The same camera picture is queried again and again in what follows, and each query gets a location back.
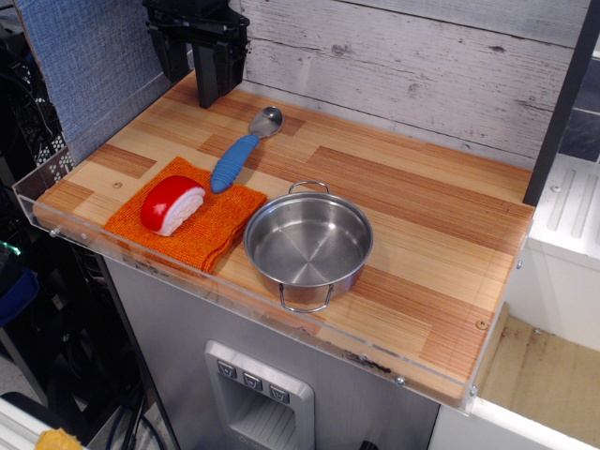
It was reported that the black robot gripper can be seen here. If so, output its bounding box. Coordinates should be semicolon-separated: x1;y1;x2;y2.
142;0;249;96

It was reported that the red and white toy sushi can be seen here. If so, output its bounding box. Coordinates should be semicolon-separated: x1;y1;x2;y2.
140;175;205;236

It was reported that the stainless steel pot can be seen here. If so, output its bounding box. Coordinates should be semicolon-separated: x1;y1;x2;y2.
243;180;374;313

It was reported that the blue fabric side panel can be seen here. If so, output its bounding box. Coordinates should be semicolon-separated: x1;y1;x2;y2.
14;1;173;163

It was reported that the orange woven cloth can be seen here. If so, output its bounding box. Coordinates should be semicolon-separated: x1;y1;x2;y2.
104;157;267;273

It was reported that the clear acrylic table guard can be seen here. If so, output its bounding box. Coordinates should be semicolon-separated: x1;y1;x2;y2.
14;151;534;409

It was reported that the silver toy dispenser panel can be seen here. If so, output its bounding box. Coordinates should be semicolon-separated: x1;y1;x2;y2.
204;340;316;449

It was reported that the white ribbed sink unit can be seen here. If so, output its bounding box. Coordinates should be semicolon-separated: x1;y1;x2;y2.
503;155;599;351

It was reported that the dark grey left post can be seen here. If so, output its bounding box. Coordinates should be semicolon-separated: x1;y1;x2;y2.
193;45;226;109

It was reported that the dark grey post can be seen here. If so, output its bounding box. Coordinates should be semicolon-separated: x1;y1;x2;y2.
522;0;599;206
193;45;226;109

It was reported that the blue handled metal spoon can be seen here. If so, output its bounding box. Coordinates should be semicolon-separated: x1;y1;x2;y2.
210;106;284;194

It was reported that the dark grey right post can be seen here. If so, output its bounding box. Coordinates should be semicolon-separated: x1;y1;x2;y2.
522;0;599;206

